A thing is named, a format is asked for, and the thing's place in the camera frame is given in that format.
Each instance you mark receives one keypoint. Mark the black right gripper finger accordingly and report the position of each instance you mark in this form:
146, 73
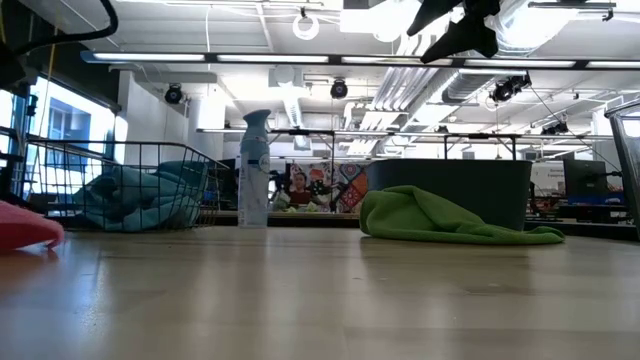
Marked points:
465, 42
435, 15

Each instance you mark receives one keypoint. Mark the green microfiber towel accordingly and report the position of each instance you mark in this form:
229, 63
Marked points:
425, 215

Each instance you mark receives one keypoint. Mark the light blue microfiber towel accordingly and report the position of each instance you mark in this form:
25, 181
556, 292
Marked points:
140, 200

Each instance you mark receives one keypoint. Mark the pink microfiber towel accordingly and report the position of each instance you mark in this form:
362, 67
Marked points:
25, 227

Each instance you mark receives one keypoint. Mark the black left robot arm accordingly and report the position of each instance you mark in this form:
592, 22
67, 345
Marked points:
10, 65

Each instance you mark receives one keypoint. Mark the black overhead light bar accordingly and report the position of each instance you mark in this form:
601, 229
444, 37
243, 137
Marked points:
335, 59

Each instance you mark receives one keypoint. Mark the grey plastic bin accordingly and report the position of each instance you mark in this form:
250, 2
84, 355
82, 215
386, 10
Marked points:
475, 190

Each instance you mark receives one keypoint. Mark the black monitor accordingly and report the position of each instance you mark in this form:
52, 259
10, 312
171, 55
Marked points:
585, 177

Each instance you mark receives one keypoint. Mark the colourful patterned panel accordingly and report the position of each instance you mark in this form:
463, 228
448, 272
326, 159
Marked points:
352, 187

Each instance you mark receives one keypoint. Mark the person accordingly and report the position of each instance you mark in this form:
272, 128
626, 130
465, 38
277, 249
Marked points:
300, 190

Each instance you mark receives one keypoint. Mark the pale blue air freshener bottle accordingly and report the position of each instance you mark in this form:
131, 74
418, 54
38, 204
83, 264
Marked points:
254, 170

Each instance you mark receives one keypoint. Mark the black ceiling camera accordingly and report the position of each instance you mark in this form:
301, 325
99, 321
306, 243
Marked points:
510, 87
173, 94
338, 89
555, 128

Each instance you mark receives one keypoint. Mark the black background table frame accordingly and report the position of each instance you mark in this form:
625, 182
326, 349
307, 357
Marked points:
310, 132

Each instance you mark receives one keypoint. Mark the black aluminium rig frame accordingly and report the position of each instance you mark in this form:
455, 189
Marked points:
300, 218

